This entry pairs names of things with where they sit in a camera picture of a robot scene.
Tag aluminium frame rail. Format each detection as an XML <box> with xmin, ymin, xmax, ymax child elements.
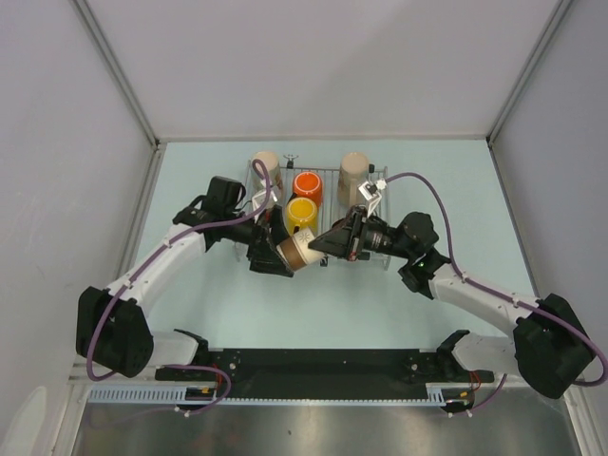
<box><xmin>68</xmin><ymin>346</ymin><xmax>588</xmax><ymax>387</ymax></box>

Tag slotted cable duct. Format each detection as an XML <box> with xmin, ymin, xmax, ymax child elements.
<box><xmin>88</xmin><ymin>385</ymin><xmax>456</xmax><ymax>408</ymax></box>

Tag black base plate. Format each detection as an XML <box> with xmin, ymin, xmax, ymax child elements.
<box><xmin>155</xmin><ymin>348</ymin><xmax>495</xmax><ymax>409</ymax></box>

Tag beige patterned mug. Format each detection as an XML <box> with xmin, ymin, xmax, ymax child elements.
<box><xmin>337</xmin><ymin>152</ymin><xmax>370</xmax><ymax>208</ymax></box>

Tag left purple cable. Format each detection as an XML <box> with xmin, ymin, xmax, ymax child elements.
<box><xmin>85</xmin><ymin>159</ymin><xmax>275</xmax><ymax>382</ymax></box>

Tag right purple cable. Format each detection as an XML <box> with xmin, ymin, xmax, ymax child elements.
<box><xmin>377</xmin><ymin>173</ymin><xmax>608</xmax><ymax>389</ymax></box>

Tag purple cable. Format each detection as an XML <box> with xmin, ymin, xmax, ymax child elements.
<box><xmin>85</xmin><ymin>159</ymin><xmax>275</xmax><ymax>382</ymax></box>
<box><xmin>377</xmin><ymin>173</ymin><xmax>608</xmax><ymax>389</ymax></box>

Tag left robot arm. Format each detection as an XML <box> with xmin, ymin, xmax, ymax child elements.
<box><xmin>76</xmin><ymin>177</ymin><xmax>294</xmax><ymax>381</ymax></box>

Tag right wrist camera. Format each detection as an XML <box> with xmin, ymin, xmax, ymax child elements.
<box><xmin>358</xmin><ymin>179</ymin><xmax>387</xmax><ymax>218</ymax></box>

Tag beige floral mug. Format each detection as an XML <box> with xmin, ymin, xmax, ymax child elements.
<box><xmin>251</xmin><ymin>150</ymin><xmax>283</xmax><ymax>200</ymax></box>

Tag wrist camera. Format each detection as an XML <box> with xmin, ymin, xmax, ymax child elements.
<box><xmin>358</xmin><ymin>179</ymin><xmax>387</xmax><ymax>218</ymax></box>
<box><xmin>252</xmin><ymin>186</ymin><xmax>281</xmax><ymax>211</ymax></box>

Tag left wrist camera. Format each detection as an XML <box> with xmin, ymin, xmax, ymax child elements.
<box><xmin>252</xmin><ymin>186</ymin><xmax>281</xmax><ymax>211</ymax></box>

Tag yellow mug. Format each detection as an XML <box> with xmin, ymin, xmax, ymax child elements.
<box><xmin>285</xmin><ymin>197</ymin><xmax>318</xmax><ymax>235</ymax></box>

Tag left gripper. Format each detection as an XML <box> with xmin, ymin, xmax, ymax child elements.
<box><xmin>223</xmin><ymin>205</ymin><xmax>300</xmax><ymax>277</ymax></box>

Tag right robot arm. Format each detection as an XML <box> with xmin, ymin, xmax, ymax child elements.
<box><xmin>309</xmin><ymin>206</ymin><xmax>600</xmax><ymax>399</ymax></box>

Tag stainless steel cup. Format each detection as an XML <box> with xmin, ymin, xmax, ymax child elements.
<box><xmin>276</xmin><ymin>228</ymin><xmax>325</xmax><ymax>272</ymax></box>

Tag dark grey mug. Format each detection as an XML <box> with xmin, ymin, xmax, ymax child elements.
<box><xmin>332</xmin><ymin>217</ymin><xmax>352</xmax><ymax>233</ymax></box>

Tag orange mug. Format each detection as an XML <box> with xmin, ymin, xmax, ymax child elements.
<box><xmin>292</xmin><ymin>171</ymin><xmax>323</xmax><ymax>207</ymax></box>

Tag metal wire dish rack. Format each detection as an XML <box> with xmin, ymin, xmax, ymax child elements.
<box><xmin>231</xmin><ymin>154</ymin><xmax>393</xmax><ymax>271</ymax></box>

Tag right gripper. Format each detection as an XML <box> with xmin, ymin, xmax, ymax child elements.
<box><xmin>309</xmin><ymin>206</ymin><xmax>414</xmax><ymax>263</ymax></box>

